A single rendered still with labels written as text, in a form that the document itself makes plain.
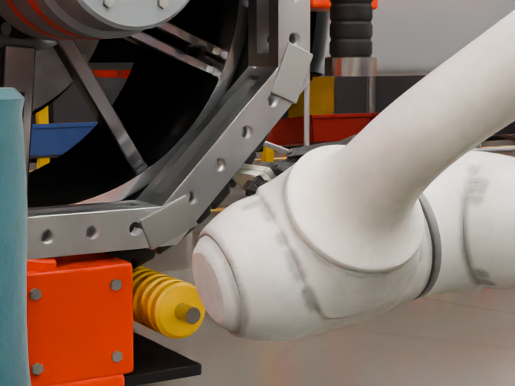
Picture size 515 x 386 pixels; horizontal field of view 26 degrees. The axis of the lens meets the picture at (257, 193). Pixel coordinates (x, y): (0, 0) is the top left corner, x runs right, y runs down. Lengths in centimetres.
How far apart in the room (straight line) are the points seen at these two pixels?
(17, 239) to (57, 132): 412
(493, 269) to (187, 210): 38
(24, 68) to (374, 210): 52
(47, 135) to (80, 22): 408
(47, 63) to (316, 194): 63
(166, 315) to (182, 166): 15
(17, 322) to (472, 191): 37
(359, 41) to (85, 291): 35
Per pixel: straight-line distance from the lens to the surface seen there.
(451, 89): 68
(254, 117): 114
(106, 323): 108
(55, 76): 132
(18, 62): 114
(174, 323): 113
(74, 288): 106
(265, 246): 74
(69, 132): 505
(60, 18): 94
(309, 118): 562
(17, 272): 91
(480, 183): 84
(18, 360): 93
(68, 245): 106
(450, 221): 83
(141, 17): 91
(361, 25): 93
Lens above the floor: 76
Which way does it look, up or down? 7 degrees down
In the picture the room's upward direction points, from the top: straight up
